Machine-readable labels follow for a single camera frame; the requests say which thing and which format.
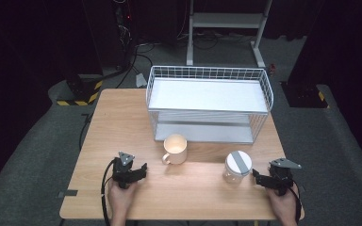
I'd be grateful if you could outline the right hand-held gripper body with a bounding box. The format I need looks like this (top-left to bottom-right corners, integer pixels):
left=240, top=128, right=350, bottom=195
left=267, top=157, right=303, bottom=198

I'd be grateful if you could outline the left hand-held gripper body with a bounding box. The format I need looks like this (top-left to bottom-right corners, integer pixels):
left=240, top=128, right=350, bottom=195
left=110, top=151, right=140, bottom=190

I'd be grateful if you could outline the clear jar with white lid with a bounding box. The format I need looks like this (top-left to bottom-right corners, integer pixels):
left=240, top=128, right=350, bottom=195
left=222, top=150, right=254, bottom=185

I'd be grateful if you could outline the cream ceramic mug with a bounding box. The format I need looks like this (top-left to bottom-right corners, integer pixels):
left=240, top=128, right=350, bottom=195
left=161, top=133, right=189, bottom=166

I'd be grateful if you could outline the white wire shelf rack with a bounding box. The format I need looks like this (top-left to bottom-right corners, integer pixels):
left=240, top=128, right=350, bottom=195
left=145, top=65, right=275, bottom=145

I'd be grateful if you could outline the person's left hand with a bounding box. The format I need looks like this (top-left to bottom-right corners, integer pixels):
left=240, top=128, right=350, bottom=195
left=107, top=180, right=140, bottom=220

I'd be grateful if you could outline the person's right hand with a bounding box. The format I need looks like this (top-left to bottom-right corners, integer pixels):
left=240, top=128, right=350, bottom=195
left=266, top=183, right=300, bottom=226

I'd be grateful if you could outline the black base with hazard stripes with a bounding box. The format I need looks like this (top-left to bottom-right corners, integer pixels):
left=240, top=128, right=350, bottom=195
left=280, top=80, right=330, bottom=109
left=56, top=73, right=104, bottom=107

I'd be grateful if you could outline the grey power adapter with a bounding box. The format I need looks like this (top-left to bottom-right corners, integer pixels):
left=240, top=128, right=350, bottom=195
left=135, top=73, right=148, bottom=89

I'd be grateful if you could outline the white metal stand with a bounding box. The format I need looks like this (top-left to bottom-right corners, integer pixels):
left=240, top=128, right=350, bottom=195
left=186, top=0, right=273, bottom=69

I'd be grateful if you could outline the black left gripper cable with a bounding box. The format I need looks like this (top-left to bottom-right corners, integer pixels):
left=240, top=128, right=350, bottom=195
left=100, top=158, right=118, bottom=226

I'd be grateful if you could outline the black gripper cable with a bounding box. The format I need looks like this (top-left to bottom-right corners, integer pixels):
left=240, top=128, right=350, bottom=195
left=288, top=186, right=304, bottom=226
left=100, top=158, right=118, bottom=226

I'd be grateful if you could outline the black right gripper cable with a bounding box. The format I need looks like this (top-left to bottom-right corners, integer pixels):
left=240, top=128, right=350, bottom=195
left=288, top=186, right=304, bottom=226

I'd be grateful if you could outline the black floor cable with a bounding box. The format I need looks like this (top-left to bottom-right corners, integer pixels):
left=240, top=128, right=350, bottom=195
left=78, top=112, right=94, bottom=151

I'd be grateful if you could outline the dark equipment rack with cables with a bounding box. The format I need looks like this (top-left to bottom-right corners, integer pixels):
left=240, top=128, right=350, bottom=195
left=82, top=0, right=140, bottom=71

